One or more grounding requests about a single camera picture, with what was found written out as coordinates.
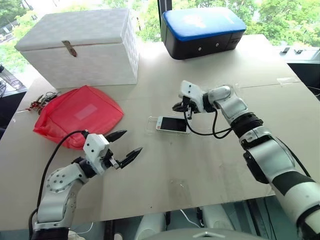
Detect clear tape strip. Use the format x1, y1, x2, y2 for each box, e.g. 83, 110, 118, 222
276, 77, 301, 85

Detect black side desk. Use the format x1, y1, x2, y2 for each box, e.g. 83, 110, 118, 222
277, 46, 320, 97

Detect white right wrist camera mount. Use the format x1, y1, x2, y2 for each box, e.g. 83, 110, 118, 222
177, 80, 207, 114

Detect black window frame post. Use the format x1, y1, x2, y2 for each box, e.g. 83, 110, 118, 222
157, 0, 174, 13

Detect white woven lidded box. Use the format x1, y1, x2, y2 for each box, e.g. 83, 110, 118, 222
14, 7, 140, 90

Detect white smartphone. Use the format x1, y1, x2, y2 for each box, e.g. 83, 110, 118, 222
155, 115, 192, 134

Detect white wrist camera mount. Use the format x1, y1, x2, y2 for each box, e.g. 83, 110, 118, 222
177, 80, 207, 114
82, 133, 111, 175

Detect black right upper arm cable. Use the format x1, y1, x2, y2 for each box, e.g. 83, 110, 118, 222
276, 136, 312, 179

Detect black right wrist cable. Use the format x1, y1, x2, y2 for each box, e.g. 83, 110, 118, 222
183, 107, 236, 140

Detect blue and black case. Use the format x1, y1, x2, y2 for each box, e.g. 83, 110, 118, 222
160, 6, 247, 61

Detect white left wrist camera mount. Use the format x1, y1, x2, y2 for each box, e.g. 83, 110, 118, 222
82, 133, 111, 175

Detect clear plastic phone case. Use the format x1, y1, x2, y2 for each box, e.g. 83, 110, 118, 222
146, 115, 192, 137

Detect thin white cable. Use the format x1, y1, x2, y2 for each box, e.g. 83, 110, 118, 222
179, 209, 204, 228
68, 221, 95, 237

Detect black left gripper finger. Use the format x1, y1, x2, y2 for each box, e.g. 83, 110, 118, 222
119, 146, 144, 169
104, 129, 128, 144

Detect black table leg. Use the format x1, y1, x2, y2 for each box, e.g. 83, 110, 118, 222
103, 220, 116, 240

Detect grey robot torso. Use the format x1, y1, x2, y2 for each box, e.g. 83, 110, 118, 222
141, 227, 253, 240

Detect red fabric bag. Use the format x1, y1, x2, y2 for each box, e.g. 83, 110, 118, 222
32, 84, 125, 151

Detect bunch of keys with charms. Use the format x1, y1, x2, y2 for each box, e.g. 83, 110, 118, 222
24, 91, 62, 115

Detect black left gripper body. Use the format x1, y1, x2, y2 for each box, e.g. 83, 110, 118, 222
99, 148, 124, 173

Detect white rounded robot leg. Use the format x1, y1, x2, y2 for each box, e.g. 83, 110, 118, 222
136, 212, 167, 235
201, 204, 236, 231

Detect brown box latch strap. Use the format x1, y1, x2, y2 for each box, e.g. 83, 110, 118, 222
61, 39, 79, 58

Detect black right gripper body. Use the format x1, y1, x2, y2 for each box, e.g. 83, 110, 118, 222
181, 95, 200, 121

